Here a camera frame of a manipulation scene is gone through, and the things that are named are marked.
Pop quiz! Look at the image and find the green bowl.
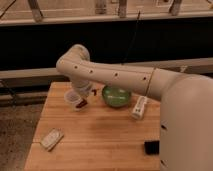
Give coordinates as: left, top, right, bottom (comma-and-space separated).
102, 86, 131, 108

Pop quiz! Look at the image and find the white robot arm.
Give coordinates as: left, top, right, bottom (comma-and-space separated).
56, 44, 213, 171

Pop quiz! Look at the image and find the dark red pepper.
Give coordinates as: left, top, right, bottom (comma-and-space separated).
75, 99, 88, 110

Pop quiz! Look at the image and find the black hanging cable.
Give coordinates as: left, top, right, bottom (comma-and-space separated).
120, 9, 142, 65

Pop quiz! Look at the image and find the white tube bottle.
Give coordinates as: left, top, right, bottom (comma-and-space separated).
131, 96, 148, 120

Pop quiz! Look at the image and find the black rectangular sponge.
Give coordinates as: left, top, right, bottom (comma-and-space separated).
144, 141, 160, 155

